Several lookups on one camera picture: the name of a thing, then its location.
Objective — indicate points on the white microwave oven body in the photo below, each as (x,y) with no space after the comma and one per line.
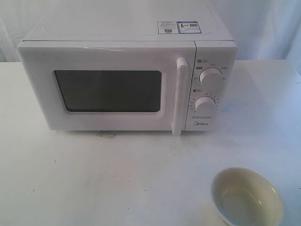
(136,20)

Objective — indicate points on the white ceramic bowl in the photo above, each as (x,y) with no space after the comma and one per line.
(242,197)

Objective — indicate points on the lower white timer knob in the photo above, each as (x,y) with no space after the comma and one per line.
(205,104)

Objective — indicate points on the blue white warning sticker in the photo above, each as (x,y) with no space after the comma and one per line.
(178,27)

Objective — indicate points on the white microwave door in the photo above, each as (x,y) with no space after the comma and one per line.
(111,85)

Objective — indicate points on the upper white control knob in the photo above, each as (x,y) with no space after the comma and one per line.
(211,78)

